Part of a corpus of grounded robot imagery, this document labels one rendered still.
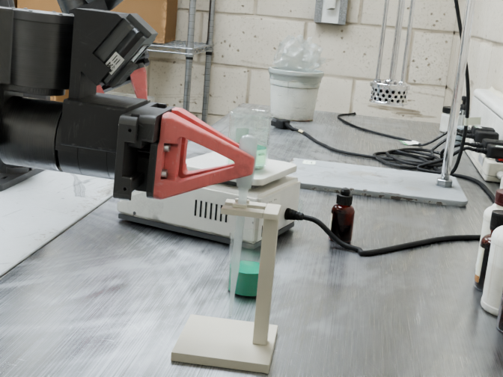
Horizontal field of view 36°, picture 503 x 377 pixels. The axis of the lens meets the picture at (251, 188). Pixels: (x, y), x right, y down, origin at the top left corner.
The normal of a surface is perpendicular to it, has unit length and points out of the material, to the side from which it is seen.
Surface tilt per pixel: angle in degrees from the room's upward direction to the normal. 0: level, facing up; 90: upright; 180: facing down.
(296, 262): 0
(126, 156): 92
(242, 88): 90
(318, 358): 0
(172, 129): 90
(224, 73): 90
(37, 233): 0
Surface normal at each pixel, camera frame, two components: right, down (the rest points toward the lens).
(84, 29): -0.12, 0.22
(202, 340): 0.08, -0.97
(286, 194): 0.90, 0.18
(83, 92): 0.99, 0.15
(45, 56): 0.40, 0.25
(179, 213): -0.44, 0.18
